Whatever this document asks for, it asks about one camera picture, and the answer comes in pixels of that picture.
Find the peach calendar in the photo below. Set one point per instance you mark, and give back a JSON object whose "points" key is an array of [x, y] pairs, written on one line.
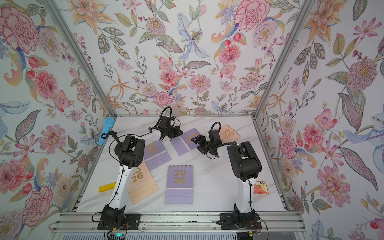
{"points": [[142, 184], [228, 134]]}

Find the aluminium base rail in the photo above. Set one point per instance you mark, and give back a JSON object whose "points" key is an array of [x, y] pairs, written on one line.
{"points": [[176, 221]]}

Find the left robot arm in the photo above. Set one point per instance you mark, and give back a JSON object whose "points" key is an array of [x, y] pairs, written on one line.
{"points": [[129, 153]]}

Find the blue microphone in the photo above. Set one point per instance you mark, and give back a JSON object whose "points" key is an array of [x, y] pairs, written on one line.
{"points": [[108, 125]]}

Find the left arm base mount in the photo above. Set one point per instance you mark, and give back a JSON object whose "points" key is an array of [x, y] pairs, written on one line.
{"points": [[126, 222]]}

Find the yellow block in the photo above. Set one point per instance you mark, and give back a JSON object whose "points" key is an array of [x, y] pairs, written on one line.
{"points": [[107, 187]]}

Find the purple calendar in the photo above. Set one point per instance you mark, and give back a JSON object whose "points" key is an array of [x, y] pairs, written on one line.
{"points": [[180, 183], [183, 143], [156, 155]]}

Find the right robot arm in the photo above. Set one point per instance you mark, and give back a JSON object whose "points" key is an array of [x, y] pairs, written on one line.
{"points": [[245, 164]]}

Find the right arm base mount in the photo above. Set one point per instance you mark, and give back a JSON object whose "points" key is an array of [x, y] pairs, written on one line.
{"points": [[234, 221]]}

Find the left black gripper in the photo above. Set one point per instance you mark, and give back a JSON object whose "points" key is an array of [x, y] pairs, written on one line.
{"points": [[177, 131]]}

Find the orange card box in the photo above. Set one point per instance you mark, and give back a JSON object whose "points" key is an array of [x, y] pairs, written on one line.
{"points": [[261, 188]]}

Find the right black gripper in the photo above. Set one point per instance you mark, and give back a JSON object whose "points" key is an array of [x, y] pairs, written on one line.
{"points": [[200, 137]]}

